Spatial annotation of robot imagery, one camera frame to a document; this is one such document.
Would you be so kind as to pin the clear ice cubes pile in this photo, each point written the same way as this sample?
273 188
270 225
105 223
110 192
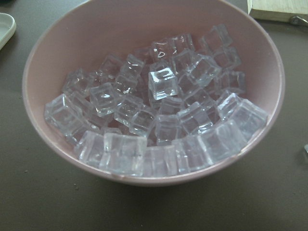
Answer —
166 110

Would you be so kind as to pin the loose clear ice cube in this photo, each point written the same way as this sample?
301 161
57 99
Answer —
306 148

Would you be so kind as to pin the pink bowl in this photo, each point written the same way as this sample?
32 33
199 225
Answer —
85 35

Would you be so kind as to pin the wooden cutting board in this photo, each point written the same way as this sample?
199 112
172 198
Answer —
277 10

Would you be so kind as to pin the cream serving tray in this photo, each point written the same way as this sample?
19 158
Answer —
7 28

